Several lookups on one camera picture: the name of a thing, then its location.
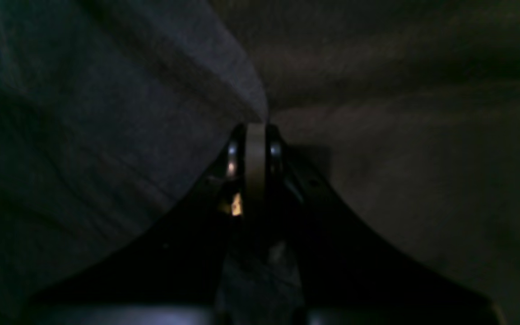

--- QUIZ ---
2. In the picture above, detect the black table cloth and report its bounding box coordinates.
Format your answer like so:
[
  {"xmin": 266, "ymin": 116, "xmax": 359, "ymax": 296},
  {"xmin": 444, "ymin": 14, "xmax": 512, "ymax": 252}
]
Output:
[{"xmin": 210, "ymin": 0, "xmax": 520, "ymax": 325}]

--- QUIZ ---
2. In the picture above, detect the dark grey T-shirt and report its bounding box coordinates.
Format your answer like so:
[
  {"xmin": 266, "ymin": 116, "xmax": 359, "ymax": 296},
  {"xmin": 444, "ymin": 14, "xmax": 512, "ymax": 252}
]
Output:
[{"xmin": 0, "ymin": 0, "xmax": 268, "ymax": 324}]

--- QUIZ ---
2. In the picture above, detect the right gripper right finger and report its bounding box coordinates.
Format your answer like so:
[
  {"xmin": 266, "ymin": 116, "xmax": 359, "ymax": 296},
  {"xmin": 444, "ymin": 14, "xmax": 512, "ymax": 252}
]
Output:
[{"xmin": 266, "ymin": 125, "xmax": 495, "ymax": 323}]

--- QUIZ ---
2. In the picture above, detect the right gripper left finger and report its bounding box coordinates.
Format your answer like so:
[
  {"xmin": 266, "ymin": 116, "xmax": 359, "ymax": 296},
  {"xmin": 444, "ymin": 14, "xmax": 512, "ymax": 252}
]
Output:
[{"xmin": 30, "ymin": 124, "xmax": 255, "ymax": 311}]

